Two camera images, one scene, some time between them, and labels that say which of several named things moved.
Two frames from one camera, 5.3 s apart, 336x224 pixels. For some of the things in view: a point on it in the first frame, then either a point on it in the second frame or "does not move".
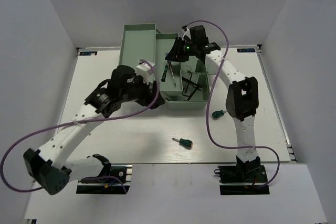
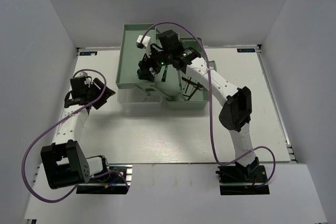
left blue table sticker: [88, 53] does not move
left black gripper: [149, 97] -> [108, 92]
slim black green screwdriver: [164, 76] does not move
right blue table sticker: [246, 50] does not move
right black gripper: [176, 53] -> [145, 64]
